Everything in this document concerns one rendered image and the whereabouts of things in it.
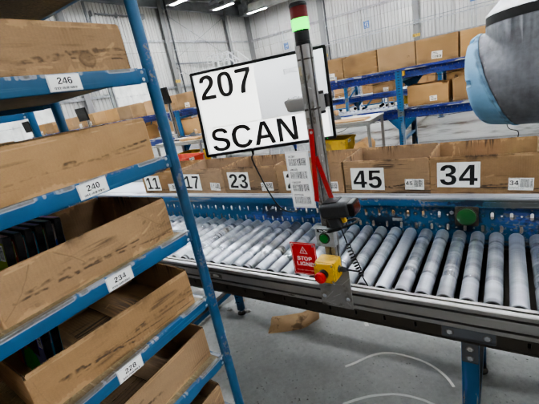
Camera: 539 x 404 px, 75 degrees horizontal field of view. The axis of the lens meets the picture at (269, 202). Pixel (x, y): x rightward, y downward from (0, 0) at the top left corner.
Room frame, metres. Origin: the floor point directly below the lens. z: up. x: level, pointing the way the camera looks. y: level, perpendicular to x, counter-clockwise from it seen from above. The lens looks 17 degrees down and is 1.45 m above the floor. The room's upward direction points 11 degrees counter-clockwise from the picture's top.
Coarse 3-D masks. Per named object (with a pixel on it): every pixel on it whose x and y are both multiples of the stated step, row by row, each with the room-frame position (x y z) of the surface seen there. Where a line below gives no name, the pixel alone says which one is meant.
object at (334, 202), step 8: (328, 200) 1.04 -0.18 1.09; (336, 200) 1.02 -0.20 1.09; (344, 200) 1.00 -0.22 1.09; (352, 200) 1.00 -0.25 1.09; (320, 208) 1.03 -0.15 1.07; (328, 208) 1.02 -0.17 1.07; (336, 208) 1.00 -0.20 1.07; (344, 208) 0.99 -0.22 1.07; (352, 208) 0.98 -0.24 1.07; (360, 208) 1.01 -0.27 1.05; (328, 216) 1.02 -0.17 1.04; (336, 216) 1.00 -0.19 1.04; (344, 216) 0.99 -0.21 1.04; (336, 224) 1.02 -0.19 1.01; (344, 224) 1.03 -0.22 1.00; (328, 232) 1.03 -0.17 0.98
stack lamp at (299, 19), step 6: (294, 6) 1.09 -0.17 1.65; (300, 6) 1.09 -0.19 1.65; (306, 6) 1.11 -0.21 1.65; (294, 12) 1.09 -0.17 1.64; (300, 12) 1.09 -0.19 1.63; (306, 12) 1.10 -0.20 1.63; (294, 18) 1.09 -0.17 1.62; (300, 18) 1.09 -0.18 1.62; (306, 18) 1.09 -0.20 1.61; (294, 24) 1.09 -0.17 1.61; (300, 24) 1.09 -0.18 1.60; (306, 24) 1.09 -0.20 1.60; (294, 30) 1.10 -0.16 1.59
